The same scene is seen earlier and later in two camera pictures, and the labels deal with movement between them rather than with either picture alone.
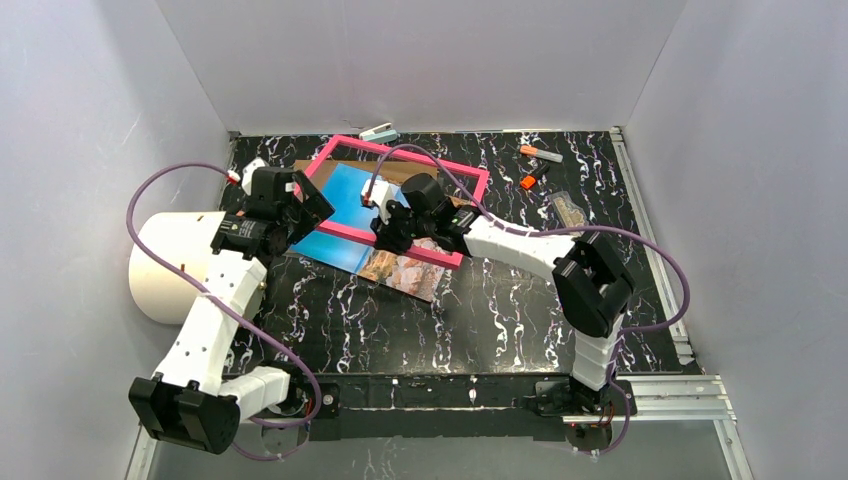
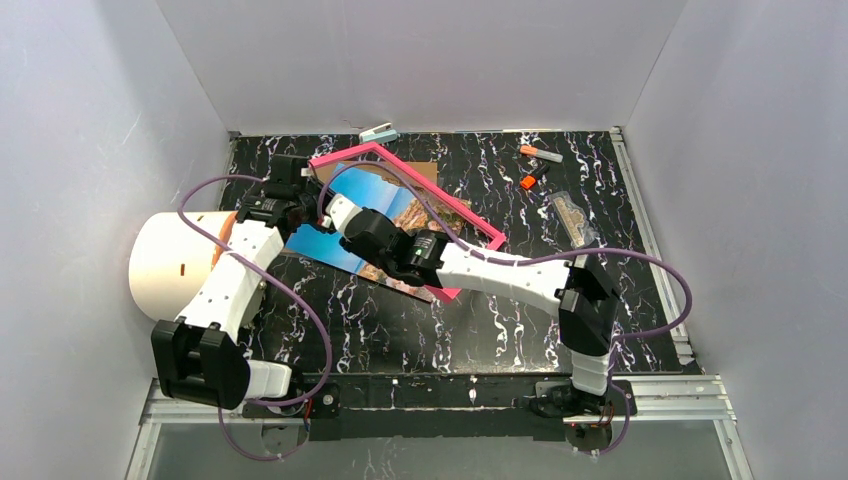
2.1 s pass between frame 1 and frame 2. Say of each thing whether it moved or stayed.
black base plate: stayed
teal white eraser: stayed
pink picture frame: moved
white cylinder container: stayed
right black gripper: moved
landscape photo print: moved
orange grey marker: stayed
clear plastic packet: stayed
